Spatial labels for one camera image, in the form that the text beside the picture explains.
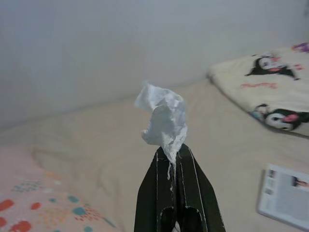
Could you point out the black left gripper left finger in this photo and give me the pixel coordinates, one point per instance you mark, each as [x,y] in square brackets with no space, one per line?
[154,193]

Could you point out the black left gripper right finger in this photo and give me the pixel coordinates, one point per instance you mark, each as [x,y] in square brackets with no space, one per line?
[198,193]

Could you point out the white tissue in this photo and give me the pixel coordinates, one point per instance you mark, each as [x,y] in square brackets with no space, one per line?
[166,116]

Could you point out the thin paperback book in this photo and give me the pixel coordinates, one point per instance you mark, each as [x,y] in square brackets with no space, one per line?
[282,195]

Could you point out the bed with beige sheet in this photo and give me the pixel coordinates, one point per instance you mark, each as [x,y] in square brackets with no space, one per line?
[120,135]

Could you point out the pink patterned pillow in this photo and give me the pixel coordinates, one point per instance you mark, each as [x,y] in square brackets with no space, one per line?
[36,188]

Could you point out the cream cartoon print blanket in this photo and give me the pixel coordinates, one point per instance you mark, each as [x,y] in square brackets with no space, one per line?
[272,91]

